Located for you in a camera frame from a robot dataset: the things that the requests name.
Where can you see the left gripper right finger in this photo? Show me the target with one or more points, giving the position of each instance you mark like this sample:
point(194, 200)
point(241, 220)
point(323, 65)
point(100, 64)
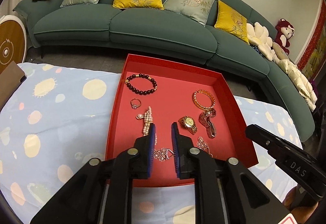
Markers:
point(181, 145)

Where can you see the brown box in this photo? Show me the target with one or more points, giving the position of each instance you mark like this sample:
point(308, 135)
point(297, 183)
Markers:
point(10, 80)

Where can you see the planet print blue bedsheet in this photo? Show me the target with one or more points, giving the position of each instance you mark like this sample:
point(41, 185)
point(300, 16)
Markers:
point(45, 140)

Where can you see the round wooden side table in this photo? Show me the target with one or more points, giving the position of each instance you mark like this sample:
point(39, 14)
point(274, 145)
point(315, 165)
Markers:
point(12, 40)

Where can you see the pearl earring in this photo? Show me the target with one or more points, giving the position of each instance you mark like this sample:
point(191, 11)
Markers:
point(139, 116)

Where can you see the red monkey plush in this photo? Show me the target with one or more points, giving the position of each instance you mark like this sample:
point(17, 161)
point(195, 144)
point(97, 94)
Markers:
point(285, 31)

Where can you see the cream quilted blanket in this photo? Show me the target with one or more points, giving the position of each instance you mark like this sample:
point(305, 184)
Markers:
point(303, 86)

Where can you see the silver pendant piece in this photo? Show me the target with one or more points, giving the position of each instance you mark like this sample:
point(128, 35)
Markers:
point(203, 145)

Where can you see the right yellow cushion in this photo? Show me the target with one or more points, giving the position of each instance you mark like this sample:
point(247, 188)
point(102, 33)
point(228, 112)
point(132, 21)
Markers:
point(232, 22)

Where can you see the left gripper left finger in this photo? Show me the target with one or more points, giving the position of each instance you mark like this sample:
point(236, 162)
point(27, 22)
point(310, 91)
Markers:
point(145, 156)

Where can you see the dark green sofa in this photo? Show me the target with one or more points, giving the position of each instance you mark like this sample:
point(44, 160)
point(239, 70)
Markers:
point(162, 32)

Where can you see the gold wristwatch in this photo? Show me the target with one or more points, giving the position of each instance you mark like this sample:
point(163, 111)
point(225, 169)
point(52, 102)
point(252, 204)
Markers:
point(189, 124)

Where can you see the red jewelry tray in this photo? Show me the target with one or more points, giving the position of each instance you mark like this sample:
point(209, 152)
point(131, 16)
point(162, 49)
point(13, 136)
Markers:
point(176, 84)

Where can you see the small beige plush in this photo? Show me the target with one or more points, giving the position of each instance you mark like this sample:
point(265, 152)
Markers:
point(279, 51)

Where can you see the right grey embroidered cushion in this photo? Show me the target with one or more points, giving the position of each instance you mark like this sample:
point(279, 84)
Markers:
point(197, 10)

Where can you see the cream flower cushion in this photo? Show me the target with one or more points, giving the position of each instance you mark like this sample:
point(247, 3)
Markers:
point(258, 36)

